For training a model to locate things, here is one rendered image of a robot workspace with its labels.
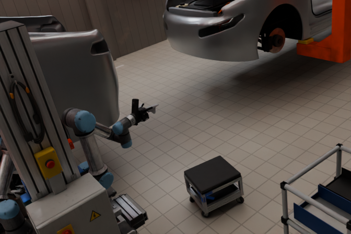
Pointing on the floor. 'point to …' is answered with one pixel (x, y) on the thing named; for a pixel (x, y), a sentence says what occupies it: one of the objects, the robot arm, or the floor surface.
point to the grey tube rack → (320, 201)
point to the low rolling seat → (213, 184)
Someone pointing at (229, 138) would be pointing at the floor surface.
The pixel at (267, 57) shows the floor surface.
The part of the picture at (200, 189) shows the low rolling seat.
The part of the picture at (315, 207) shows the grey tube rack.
